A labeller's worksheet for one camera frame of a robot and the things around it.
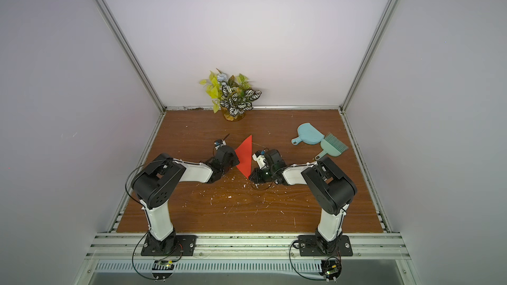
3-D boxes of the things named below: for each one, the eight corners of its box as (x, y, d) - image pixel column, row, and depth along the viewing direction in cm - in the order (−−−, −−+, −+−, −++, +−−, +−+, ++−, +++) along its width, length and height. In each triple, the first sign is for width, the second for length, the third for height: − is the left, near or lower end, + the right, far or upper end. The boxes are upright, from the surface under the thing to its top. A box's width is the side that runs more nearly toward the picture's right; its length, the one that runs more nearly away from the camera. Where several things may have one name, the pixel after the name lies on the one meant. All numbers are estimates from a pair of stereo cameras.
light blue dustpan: (292, 144, 105) (292, 141, 103) (289, 126, 114) (290, 123, 112) (324, 144, 105) (325, 141, 103) (319, 125, 114) (320, 122, 112)
